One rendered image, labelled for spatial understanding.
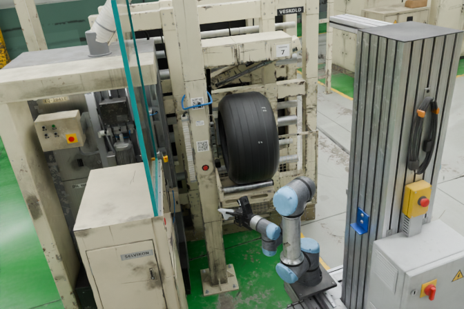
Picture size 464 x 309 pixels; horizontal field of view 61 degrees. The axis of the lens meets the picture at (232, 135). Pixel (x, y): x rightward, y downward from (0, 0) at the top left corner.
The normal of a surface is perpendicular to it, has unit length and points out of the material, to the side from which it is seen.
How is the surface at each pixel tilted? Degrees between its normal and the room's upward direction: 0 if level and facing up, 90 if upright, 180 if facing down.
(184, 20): 90
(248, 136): 62
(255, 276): 0
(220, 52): 90
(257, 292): 0
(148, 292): 90
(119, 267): 90
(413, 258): 0
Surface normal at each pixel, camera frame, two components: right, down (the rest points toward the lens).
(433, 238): -0.07, -0.90
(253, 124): 0.08, -0.26
